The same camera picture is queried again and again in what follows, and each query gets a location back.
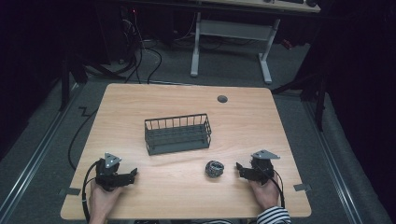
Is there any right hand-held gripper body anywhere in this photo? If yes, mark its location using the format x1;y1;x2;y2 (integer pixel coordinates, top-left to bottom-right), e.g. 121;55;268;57
240;149;281;187

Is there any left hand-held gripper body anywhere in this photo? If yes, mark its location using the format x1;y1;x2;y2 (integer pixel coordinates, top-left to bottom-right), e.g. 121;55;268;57
94;151;133;192

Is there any steel wool scouring ball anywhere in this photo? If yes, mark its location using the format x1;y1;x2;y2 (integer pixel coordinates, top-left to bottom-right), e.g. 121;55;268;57
205;160;225;179

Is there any dark wire basket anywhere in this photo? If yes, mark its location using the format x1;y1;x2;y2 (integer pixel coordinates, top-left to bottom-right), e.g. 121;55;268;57
144;113;213;156

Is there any person's right hand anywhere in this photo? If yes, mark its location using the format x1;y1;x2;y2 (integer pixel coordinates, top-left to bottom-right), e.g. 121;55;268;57
247;174;280;211

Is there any person's left hand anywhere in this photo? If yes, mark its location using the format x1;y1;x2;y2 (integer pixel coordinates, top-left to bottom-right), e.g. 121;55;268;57
89;180;124;224

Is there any grey tape piece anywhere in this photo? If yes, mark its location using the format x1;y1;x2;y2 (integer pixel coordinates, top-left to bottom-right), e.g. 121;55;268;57
292;183;312;192
58;187;82;197

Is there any striped sleeve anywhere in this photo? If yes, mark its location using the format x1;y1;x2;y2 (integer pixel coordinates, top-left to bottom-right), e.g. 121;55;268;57
256;205;292;224

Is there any black metal stand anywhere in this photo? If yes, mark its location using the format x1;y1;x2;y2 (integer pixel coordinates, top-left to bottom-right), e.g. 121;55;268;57
57;46;125;112
271;55;331;133

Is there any white-legged desk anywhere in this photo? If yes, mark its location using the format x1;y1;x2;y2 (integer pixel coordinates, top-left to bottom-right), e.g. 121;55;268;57
190;0;321;85

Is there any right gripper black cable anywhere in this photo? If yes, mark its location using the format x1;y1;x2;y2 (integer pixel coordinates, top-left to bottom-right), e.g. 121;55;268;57
257;166;286;209

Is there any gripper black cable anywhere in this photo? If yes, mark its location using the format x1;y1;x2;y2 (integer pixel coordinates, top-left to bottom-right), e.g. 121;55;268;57
81;160;101;224
257;166;286;209

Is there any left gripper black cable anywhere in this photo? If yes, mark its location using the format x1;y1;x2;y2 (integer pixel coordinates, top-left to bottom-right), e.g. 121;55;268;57
81;160;101;224

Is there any black floor cable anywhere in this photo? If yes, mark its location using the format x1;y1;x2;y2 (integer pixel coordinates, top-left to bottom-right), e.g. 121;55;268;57
67;106;99;172

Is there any metal floor rail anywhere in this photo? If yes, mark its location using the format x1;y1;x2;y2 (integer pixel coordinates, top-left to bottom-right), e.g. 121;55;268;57
304;100;364;224
0;81;82;218

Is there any bundle of black cables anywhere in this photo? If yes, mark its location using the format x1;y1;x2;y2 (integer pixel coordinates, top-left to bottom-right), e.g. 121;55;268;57
120;6;163;85

